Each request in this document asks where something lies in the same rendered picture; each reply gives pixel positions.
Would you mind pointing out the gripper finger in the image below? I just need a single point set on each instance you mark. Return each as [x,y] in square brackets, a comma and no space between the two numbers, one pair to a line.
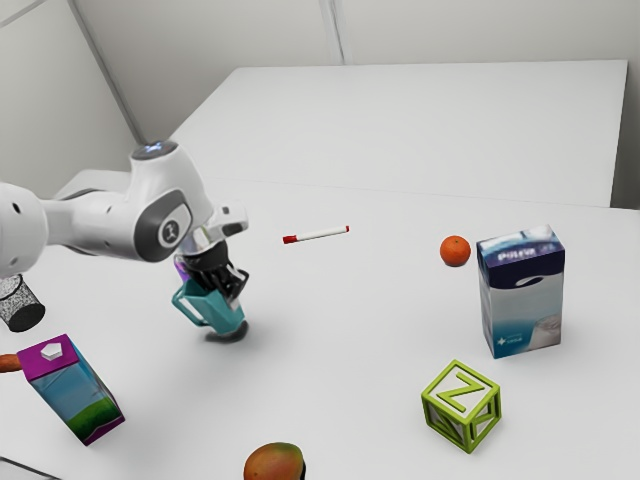
[238,286]

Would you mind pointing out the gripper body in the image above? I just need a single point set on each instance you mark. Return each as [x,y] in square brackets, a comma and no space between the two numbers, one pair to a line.
[210,260]

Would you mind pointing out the teal faceted mug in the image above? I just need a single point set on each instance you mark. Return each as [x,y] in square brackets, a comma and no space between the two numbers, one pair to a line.
[216,311]

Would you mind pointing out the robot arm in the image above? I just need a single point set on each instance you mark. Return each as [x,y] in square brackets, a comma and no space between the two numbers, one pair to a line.
[100,225]

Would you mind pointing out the white marker with red cap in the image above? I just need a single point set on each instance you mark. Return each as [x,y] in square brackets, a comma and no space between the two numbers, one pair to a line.
[320,233]

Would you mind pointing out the red-green mango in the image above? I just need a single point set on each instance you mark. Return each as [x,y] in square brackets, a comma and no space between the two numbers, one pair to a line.
[272,462]

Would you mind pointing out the purple-topped landscape print carton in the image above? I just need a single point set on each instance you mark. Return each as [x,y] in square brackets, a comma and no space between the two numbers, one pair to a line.
[70,395]

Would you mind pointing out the black mesh pen holder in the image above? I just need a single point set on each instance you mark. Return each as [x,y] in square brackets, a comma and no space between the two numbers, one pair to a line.
[17,305]

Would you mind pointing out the orange fruit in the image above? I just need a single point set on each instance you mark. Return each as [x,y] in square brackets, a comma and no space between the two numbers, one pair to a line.
[455,251]

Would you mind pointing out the orange-brown oblong vegetable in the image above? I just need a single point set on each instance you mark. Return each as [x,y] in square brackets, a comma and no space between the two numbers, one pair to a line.
[9,363]

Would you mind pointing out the green letter block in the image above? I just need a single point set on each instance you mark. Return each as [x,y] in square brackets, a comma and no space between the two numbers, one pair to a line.
[457,400]

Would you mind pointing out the blue and white carton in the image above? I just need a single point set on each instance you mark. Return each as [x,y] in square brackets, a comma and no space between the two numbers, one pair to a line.
[522,300]

